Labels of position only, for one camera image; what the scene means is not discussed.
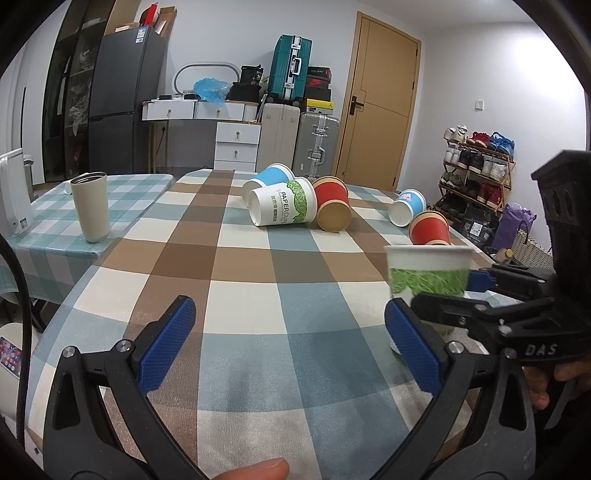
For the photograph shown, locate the purple bag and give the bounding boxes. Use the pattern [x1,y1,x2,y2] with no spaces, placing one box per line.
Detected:
[492,203,537,250]

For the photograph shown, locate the wooden door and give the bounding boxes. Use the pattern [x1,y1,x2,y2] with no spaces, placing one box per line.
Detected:
[334,12,422,191]

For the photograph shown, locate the black bag on desk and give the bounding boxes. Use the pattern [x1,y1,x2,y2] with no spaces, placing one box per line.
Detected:
[226,65,263,103]

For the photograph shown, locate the blue white paper cup right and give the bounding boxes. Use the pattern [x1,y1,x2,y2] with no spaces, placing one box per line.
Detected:
[389,189,427,228]

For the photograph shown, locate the brown blue checked tablecloth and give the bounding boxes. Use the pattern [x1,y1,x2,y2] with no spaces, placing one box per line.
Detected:
[27,169,429,479]

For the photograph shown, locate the person's right hand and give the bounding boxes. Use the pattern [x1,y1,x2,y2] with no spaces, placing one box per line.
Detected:
[523,356,591,410]

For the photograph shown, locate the wooden shoe rack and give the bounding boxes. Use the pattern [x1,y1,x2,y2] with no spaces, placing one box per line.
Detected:
[438,125,516,218]

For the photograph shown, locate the blue paper cup far left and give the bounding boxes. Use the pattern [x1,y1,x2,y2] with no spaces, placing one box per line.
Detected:
[242,163,294,199]

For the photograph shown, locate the smartphone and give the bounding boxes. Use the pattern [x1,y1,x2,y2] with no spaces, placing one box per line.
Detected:
[0,337,22,379]

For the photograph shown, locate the person's left thumb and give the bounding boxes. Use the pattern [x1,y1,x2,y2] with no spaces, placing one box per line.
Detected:
[214,458,290,480]

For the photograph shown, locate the red paper cup right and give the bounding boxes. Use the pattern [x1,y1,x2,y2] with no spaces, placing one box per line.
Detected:
[409,210,452,245]

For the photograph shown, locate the teal suitcase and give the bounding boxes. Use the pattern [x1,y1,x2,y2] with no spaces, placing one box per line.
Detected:
[267,35,312,104]

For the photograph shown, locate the red paper cup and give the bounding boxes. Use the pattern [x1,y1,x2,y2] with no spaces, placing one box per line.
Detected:
[409,210,452,245]
[312,176,353,233]

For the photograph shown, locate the white oval mirror frame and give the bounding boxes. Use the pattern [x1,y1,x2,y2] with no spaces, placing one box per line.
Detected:
[170,61,240,95]

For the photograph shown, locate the teal checked tablecloth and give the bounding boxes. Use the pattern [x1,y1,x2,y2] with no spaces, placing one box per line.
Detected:
[8,174,173,304]

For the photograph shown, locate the white drawer cabinet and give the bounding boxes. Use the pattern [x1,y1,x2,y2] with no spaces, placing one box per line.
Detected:
[213,122,260,173]

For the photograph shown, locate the woven grey basket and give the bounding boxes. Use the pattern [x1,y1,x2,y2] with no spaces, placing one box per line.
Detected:
[511,229,553,269]

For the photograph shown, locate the beige suitcase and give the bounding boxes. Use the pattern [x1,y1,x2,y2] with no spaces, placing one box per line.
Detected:
[256,103,301,172]

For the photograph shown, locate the black refrigerator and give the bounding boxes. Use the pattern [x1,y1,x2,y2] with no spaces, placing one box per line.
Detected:
[88,27,166,175]

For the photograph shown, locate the beige steel tumbler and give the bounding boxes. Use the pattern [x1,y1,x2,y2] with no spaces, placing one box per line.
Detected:
[70,172,110,243]

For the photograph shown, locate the blue plastic bag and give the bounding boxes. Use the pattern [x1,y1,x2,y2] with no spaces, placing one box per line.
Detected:
[192,77,232,105]

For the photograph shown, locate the black cable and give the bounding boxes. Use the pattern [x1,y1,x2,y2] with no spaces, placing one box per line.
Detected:
[0,234,33,453]

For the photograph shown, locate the silver aluminium suitcase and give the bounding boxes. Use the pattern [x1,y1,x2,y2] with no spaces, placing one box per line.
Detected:
[291,112,339,178]

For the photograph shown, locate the red paper cup centre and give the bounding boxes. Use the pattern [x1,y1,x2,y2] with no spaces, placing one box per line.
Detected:
[312,176,353,233]

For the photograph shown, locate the white drawer desk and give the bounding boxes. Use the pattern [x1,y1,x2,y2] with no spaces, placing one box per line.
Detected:
[141,97,260,171]

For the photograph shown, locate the white appliance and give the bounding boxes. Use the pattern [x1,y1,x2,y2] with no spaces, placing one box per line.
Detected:
[0,148,34,238]

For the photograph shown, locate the stacked black shoe boxes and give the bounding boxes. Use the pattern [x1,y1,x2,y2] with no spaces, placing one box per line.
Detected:
[304,66,334,115]

